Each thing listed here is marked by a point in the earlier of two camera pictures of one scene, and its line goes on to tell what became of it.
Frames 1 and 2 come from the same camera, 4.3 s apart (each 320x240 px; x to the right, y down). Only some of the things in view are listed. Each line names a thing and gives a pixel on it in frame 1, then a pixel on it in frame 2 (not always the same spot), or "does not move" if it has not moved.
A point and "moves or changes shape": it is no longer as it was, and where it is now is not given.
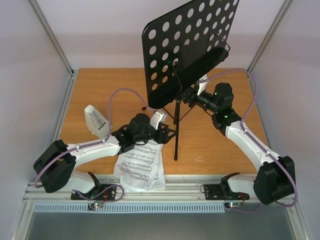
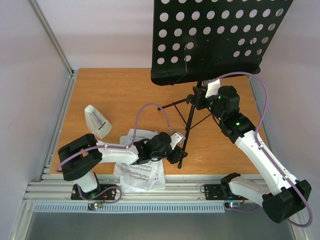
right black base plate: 220,192 does not move
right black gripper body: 189,94 -> 198,97
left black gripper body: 159,138 -> 173,159
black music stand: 178,51 moves or changes shape
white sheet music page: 140,168 does not move
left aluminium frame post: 54,39 does not move
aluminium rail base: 179,189 does not move
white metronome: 98,125 does not move
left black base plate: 109,194 does not move
